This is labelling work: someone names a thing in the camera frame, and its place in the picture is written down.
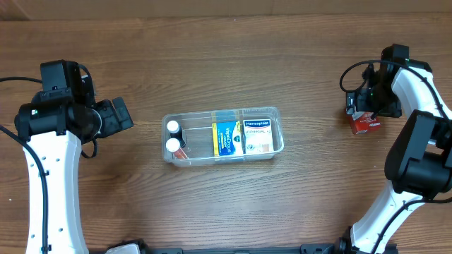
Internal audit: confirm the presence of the red small box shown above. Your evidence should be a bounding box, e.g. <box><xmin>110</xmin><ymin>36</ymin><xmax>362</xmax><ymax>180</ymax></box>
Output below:
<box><xmin>347</xmin><ymin>111</ymin><xmax>381</xmax><ymax>135</ymax></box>

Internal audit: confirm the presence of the black bottle white cap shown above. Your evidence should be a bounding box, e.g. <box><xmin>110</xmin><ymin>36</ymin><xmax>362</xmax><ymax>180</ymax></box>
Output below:
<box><xmin>167</xmin><ymin>120</ymin><xmax>186</xmax><ymax>147</ymax></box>

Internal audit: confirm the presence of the orange bottle white cap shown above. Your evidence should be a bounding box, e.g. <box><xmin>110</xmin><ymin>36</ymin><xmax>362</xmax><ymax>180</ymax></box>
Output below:
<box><xmin>165</xmin><ymin>138</ymin><xmax>188</xmax><ymax>159</ymax></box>

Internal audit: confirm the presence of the blue yellow box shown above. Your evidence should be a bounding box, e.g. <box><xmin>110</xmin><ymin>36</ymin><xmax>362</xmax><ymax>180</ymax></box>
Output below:
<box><xmin>212</xmin><ymin>121</ymin><xmax>244</xmax><ymax>157</ymax></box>

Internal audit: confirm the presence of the white plaster box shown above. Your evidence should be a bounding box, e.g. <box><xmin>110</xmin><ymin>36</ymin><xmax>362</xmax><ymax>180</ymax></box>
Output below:
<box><xmin>243</xmin><ymin>119</ymin><xmax>274</xmax><ymax>155</ymax></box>

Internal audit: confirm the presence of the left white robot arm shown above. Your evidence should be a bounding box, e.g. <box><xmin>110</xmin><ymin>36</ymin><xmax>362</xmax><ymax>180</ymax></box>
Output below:
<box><xmin>15</xmin><ymin>97</ymin><xmax>133</xmax><ymax>253</ymax></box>

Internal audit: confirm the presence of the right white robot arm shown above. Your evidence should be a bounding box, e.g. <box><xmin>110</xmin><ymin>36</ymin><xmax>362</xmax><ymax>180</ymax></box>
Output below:
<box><xmin>329</xmin><ymin>44</ymin><xmax>451</xmax><ymax>253</ymax></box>

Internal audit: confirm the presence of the clear plastic container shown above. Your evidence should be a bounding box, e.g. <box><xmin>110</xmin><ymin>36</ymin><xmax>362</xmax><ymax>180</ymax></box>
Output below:
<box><xmin>162</xmin><ymin>107</ymin><xmax>285</xmax><ymax>167</ymax></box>

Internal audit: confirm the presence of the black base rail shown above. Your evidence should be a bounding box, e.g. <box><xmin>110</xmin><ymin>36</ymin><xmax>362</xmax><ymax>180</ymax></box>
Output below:
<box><xmin>88</xmin><ymin>238</ymin><xmax>399</xmax><ymax>254</ymax></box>

